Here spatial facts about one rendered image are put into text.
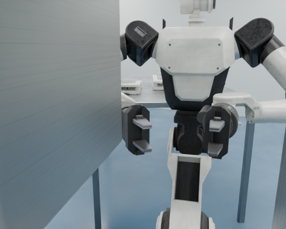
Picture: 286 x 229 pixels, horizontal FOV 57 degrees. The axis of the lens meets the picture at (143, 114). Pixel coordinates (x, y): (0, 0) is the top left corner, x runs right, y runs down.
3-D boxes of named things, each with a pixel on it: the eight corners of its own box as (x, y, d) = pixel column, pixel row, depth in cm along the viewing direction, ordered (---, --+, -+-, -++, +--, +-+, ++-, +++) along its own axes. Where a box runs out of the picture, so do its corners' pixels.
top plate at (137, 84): (111, 82, 211) (111, 80, 210) (142, 82, 209) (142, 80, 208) (105, 87, 187) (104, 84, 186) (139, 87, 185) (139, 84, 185)
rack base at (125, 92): (111, 88, 212) (111, 86, 211) (142, 89, 210) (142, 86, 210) (105, 93, 188) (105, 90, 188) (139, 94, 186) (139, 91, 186)
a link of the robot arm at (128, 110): (156, 103, 63) (140, 95, 74) (117, 106, 60) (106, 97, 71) (156, 152, 66) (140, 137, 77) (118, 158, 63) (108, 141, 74)
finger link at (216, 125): (206, 130, 55) (209, 122, 61) (222, 132, 54) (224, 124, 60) (206, 123, 55) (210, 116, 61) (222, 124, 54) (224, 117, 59)
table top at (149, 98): (101, 79, 303) (101, 76, 302) (196, 78, 312) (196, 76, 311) (85, 109, 158) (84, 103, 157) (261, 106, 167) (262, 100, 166)
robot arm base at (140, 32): (120, 61, 110) (132, 40, 114) (149, 72, 109) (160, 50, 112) (118, 39, 96) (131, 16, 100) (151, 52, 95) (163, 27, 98)
